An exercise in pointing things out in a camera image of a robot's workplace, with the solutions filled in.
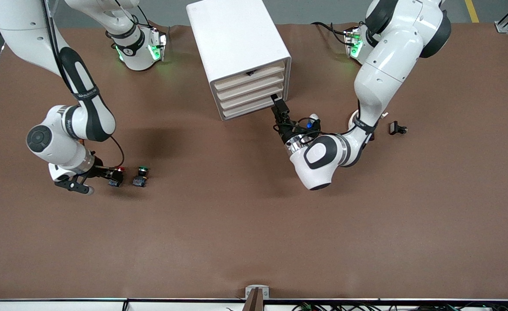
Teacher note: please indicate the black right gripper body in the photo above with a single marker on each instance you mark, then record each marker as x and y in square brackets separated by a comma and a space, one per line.
[99, 172]

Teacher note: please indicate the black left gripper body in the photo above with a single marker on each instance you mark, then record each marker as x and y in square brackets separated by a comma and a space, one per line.
[286, 131]

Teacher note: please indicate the red push button switch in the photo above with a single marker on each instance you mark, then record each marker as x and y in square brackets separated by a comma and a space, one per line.
[115, 183]

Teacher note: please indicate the white curved plastic clamp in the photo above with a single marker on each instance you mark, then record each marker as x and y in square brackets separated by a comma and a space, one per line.
[249, 87]

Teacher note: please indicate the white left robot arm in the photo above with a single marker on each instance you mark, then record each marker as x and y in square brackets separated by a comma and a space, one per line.
[388, 65]

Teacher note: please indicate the white plastic drawer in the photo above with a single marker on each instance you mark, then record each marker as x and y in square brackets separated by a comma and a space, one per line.
[249, 97]
[236, 82]
[249, 106]

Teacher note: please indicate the white drawer cabinet shell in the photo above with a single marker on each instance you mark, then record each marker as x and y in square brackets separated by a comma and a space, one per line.
[232, 34]

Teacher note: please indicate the black square push button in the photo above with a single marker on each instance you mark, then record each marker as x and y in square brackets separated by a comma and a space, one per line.
[394, 128]

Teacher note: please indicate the white curved pipe clamp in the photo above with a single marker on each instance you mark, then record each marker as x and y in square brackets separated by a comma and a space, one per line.
[350, 123]

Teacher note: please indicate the green push button switch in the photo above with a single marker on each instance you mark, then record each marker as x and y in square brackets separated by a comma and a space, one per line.
[140, 181]

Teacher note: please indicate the white table edge rail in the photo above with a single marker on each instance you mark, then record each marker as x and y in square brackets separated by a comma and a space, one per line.
[63, 306]

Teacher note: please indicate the grey metal bracket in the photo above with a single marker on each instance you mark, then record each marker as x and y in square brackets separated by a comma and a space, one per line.
[248, 293]

